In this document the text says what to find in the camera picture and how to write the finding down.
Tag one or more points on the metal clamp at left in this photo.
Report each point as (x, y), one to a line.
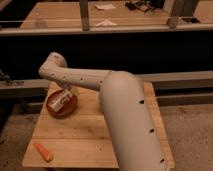
(9, 81)

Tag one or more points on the white plastic bottle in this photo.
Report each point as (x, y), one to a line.
(64, 99)

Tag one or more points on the orange ceramic bowl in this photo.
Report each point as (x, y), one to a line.
(63, 113)

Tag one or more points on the grey metal bracket right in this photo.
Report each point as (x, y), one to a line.
(175, 13)

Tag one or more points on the folded white paper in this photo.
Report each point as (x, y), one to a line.
(106, 23)

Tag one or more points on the grey metal post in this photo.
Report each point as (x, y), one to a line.
(84, 12)

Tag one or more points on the long wooden workbench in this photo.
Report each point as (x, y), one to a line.
(49, 17)

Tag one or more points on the orange carrot piece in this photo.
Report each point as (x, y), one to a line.
(45, 153)

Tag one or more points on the white paper sheet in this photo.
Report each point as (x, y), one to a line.
(105, 7)

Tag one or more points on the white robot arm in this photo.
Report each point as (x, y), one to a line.
(135, 140)

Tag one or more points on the small wooden table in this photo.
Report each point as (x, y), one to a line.
(80, 140)

